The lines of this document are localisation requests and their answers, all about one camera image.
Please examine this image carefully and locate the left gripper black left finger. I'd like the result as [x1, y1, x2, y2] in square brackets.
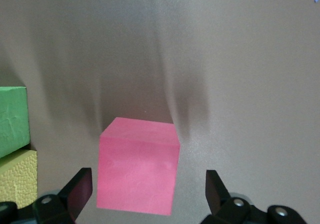
[0, 168, 94, 224]

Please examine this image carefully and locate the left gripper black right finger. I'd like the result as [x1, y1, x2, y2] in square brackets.
[199, 170, 308, 224]

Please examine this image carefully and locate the yellow foam cube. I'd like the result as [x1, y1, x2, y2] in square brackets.
[0, 149, 38, 210]

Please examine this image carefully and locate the red foam cube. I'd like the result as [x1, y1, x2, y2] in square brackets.
[96, 116, 181, 216]

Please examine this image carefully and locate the green foam cube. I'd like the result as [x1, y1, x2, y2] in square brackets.
[0, 86, 31, 159]

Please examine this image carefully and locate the brown paper table cover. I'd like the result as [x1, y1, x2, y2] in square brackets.
[0, 0, 320, 224]

